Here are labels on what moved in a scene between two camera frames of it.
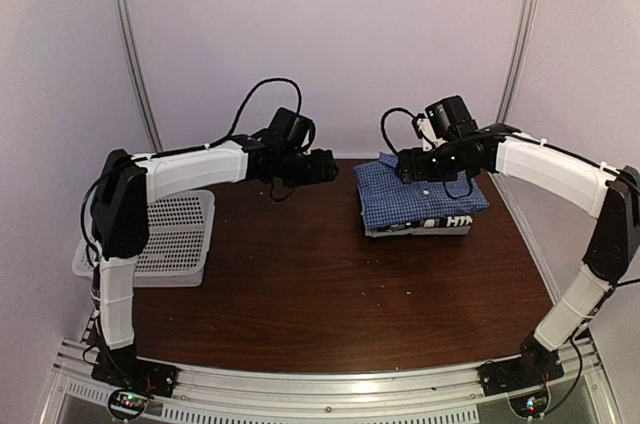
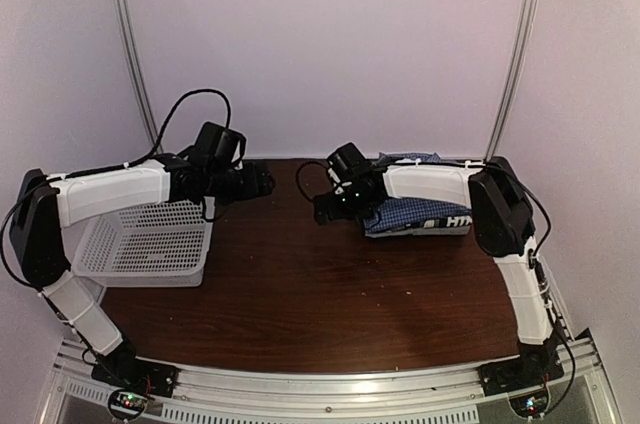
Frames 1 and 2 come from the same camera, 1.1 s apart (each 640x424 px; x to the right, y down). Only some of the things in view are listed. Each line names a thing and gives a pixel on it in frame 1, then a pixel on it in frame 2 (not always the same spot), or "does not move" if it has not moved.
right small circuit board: (530, 405) does not move
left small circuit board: (126, 404) does not move
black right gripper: (410, 161) -> (336, 210)
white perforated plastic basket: (178, 244) does not move
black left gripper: (323, 170) -> (257, 184)
